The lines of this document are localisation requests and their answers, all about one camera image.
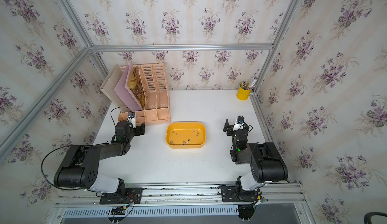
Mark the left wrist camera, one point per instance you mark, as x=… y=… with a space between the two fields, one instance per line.
x=132 y=118

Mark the pens in cup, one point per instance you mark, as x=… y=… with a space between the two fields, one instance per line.
x=249 y=83

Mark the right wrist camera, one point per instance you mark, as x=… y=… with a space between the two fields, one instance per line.
x=239 y=123

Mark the white slotted cable duct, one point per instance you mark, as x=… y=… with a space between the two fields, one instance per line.
x=152 y=211

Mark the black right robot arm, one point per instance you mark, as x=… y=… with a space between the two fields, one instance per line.
x=265 y=161

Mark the yellow pen holder cup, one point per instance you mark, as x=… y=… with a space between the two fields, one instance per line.
x=243 y=91

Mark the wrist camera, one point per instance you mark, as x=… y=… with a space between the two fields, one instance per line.
x=239 y=123
x=132 y=118

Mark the beige folder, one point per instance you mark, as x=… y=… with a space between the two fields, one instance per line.
x=109 y=84

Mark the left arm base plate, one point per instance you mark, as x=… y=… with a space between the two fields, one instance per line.
x=128 y=196

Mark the aluminium mounting rail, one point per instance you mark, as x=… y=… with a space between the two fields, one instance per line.
x=190 y=194

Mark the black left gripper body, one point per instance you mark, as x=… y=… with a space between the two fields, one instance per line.
x=136 y=131

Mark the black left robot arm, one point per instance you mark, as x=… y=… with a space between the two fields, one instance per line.
x=80 y=166

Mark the pink desk file organizer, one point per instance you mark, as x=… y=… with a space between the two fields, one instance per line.
x=149 y=84

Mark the yellow plastic storage box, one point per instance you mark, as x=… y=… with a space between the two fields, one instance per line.
x=185 y=131

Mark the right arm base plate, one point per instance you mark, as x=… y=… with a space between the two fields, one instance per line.
x=237 y=194

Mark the pink folder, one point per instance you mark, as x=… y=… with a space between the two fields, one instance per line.
x=123 y=91

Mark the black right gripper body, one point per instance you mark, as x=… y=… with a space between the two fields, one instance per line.
x=230 y=128

